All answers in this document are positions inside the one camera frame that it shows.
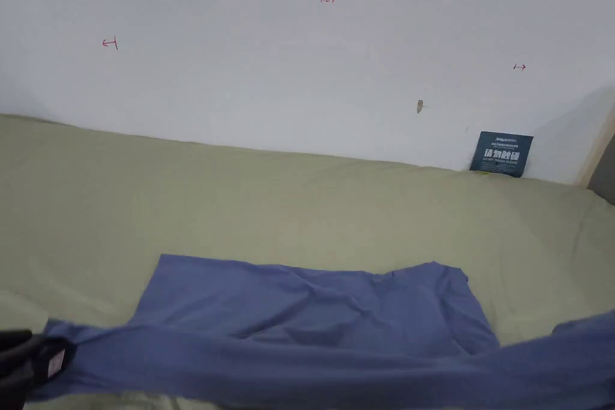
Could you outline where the blue shirt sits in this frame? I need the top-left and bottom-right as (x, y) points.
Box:
(23, 253), (615, 410)

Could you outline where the dark blue sign card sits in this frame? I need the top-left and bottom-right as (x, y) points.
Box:
(468, 131), (535, 178)

